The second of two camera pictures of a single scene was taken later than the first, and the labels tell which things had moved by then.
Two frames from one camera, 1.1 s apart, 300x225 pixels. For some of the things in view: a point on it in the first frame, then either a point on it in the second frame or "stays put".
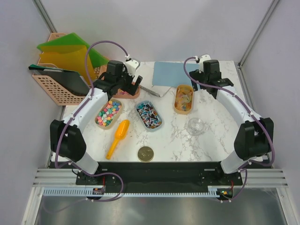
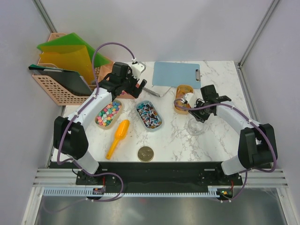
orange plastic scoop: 120,133 stays put
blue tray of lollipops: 149,115 stays put
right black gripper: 196,74 to 202,118
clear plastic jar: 195,126 stays put
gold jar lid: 145,153 stays put
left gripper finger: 135,89 to 142,85
